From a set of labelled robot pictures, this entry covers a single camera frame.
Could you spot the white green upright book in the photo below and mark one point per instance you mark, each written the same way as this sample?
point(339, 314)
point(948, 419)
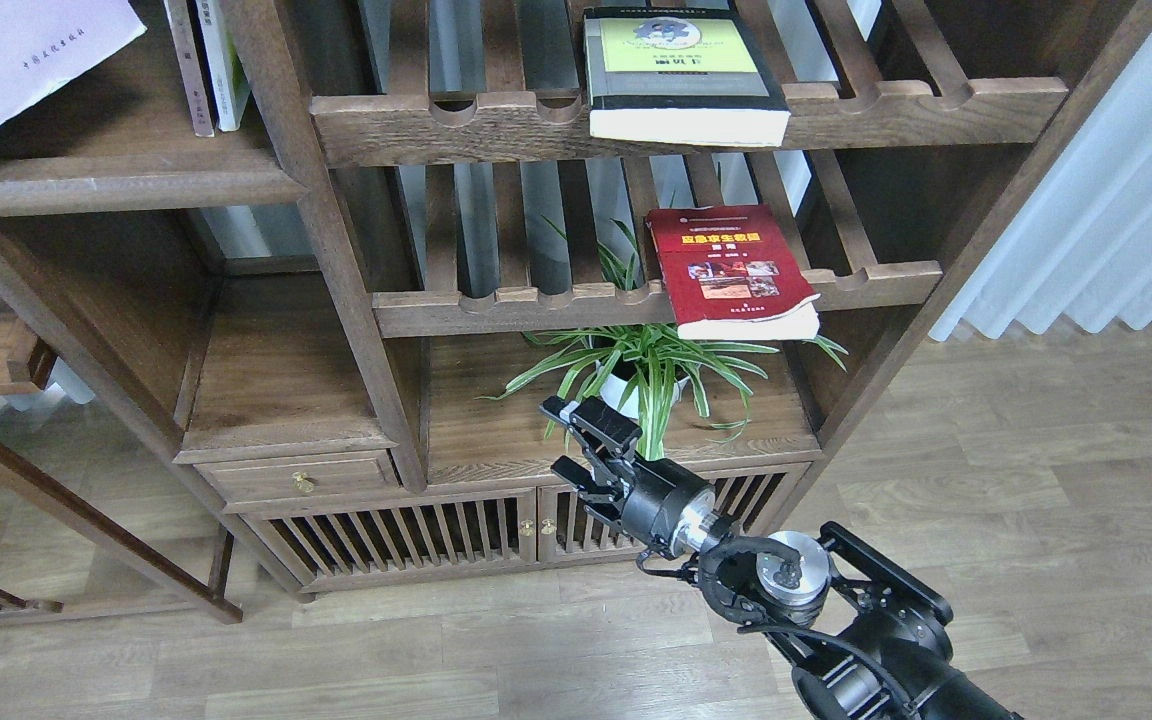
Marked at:
point(229, 85)

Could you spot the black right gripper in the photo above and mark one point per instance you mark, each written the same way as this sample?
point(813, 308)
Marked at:
point(659, 503)

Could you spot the white plant pot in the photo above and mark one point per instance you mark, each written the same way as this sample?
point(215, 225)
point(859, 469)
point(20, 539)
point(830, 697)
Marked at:
point(634, 392)

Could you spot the dark wooden bookshelf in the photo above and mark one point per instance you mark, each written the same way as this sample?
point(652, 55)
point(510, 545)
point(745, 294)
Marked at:
point(337, 286)

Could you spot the pale lavender white book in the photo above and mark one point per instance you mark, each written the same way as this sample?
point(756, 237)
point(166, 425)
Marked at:
point(46, 44)

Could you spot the white sheer curtain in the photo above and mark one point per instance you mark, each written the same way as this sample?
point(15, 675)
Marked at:
point(1081, 246)

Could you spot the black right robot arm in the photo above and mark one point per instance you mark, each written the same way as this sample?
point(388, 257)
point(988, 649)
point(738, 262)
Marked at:
point(864, 638)

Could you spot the red paperback book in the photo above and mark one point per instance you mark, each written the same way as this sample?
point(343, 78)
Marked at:
point(730, 276)

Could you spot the green spider plant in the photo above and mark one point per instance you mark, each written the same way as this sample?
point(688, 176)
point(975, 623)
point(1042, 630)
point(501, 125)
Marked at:
point(657, 346)

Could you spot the yellow green black book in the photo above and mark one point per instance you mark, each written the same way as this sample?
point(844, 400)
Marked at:
point(684, 75)

